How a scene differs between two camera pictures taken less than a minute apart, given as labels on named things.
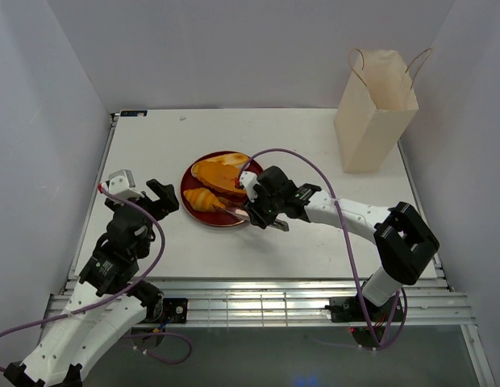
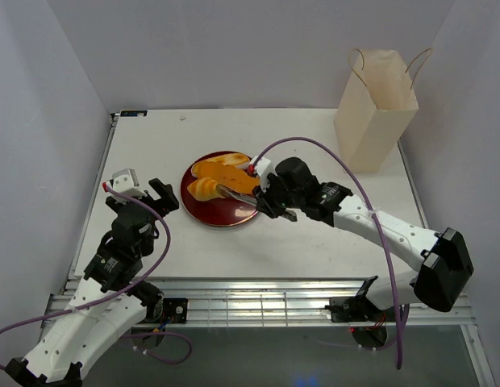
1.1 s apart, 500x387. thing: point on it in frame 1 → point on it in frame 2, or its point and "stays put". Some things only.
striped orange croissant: (203, 199) → (204, 189)
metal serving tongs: (241, 214) → (248, 199)
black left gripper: (166, 203) stays put
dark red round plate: (216, 218) stays put
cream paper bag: (378, 104) stays put
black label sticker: (134, 113) stays put
